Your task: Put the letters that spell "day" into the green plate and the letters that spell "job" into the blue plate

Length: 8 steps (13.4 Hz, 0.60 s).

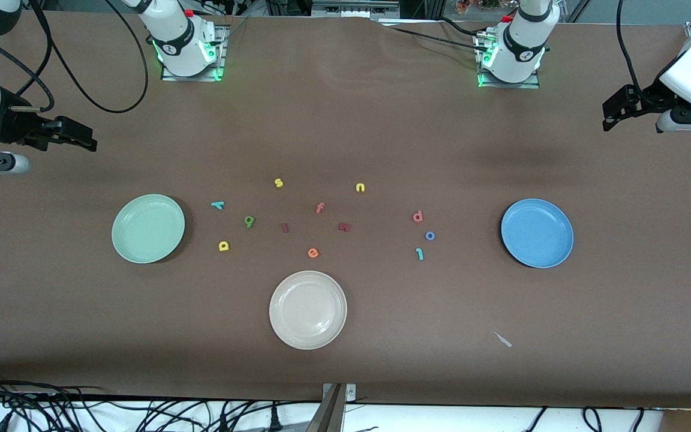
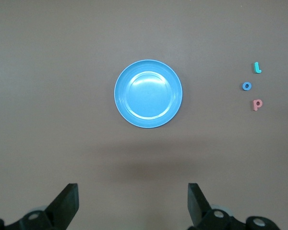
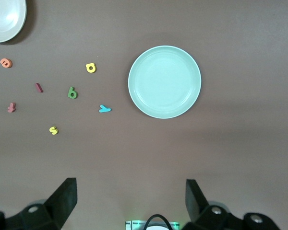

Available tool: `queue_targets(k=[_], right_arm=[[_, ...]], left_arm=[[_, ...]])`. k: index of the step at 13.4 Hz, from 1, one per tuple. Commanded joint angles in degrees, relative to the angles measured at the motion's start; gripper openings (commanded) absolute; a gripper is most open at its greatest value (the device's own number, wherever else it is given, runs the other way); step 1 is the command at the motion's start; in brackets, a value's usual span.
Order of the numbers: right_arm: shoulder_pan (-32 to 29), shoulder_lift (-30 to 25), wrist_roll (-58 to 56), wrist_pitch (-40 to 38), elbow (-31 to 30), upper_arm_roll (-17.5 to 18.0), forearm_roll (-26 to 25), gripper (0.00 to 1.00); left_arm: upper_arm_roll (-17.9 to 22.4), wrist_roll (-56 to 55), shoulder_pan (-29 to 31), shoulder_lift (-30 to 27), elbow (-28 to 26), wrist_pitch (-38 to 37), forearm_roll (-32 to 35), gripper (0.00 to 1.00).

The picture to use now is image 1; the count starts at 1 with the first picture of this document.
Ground long black floor cable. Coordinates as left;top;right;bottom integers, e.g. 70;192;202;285
0;384;322;405

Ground silver bracket plate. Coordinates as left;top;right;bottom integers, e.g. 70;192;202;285
322;383;357;403

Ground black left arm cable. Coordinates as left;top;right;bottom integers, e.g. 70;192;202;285
615;0;676;112

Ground silver aluminum frame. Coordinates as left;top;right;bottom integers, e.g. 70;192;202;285
312;0;401;17

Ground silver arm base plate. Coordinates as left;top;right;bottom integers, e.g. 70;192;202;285
161;24;227;82
475;30;541;90

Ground grey camera post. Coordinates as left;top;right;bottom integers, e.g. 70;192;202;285
306;384;346;432

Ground blue plate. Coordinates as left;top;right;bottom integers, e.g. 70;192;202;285
501;199;575;268

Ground light green plate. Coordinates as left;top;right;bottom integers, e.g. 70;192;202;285
112;194;185;264

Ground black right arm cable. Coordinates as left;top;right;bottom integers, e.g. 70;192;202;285
0;0;149;115

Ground cream plate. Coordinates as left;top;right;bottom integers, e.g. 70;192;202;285
269;271;347;350

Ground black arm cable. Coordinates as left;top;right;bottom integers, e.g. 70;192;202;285
615;0;676;112
0;0;149;115

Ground orange artificial flowers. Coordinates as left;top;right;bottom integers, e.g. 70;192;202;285
456;0;506;14

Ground thin black table cable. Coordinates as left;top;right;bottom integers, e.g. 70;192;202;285
389;26;480;51
438;16;491;37

